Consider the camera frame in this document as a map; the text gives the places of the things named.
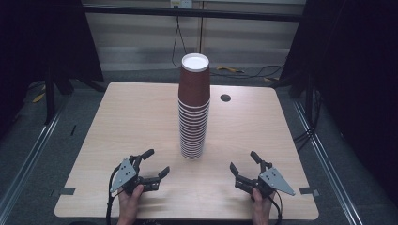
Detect black metal stand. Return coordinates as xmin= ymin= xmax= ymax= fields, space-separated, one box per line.
xmin=43 ymin=67 xmax=58 ymax=126

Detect black cable bundle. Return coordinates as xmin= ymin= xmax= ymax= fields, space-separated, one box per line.
xmin=292 ymin=90 xmax=323 ymax=151

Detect white wall outlet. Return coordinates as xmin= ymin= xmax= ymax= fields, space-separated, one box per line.
xmin=169 ymin=0 xmax=193 ymax=9

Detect thin vertical wall pipe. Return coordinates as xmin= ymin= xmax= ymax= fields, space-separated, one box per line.
xmin=199 ymin=1 xmax=205 ymax=54

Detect black hanging wall cable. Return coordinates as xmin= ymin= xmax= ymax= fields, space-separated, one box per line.
xmin=171 ymin=13 xmax=189 ymax=69

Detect yellow tape piece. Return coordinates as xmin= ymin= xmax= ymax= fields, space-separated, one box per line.
xmin=32 ymin=84 xmax=47 ymax=104

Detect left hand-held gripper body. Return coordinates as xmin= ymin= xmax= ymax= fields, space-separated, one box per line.
xmin=110 ymin=157 xmax=143 ymax=195

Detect black floor cable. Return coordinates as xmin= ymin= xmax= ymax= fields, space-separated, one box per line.
xmin=209 ymin=64 xmax=285 ymax=80

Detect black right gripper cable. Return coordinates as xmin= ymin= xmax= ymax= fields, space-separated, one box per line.
xmin=268 ymin=189 xmax=283 ymax=225

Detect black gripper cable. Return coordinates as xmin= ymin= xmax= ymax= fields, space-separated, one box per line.
xmin=268 ymin=189 xmax=283 ymax=225
xmin=105 ymin=163 xmax=123 ymax=225

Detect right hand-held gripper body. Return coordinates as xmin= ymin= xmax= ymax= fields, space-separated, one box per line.
xmin=256 ymin=167 xmax=296 ymax=200

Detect black horizontal bar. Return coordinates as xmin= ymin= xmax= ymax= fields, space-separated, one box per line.
xmin=83 ymin=4 xmax=303 ymax=23

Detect person's right hand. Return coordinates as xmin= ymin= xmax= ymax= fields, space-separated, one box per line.
xmin=251 ymin=187 xmax=277 ymax=221

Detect metal floor rail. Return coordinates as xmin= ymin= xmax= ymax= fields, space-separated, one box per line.
xmin=292 ymin=98 xmax=364 ymax=225
xmin=0 ymin=93 xmax=69 ymax=217

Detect yellow strip on floor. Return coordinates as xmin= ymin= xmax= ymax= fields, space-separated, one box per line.
xmin=216 ymin=65 xmax=246 ymax=74

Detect person's left hand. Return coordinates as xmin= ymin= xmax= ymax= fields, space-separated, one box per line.
xmin=117 ymin=184 xmax=145 ymax=221

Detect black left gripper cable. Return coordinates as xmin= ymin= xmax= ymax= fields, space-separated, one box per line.
xmin=105 ymin=163 xmax=123 ymax=225

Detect dark curtain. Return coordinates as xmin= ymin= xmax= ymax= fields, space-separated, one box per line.
xmin=0 ymin=0 xmax=105 ymax=139
xmin=280 ymin=0 xmax=398 ymax=207

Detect stack of brown paper cups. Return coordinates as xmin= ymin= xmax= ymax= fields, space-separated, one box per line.
xmin=177 ymin=52 xmax=211 ymax=160

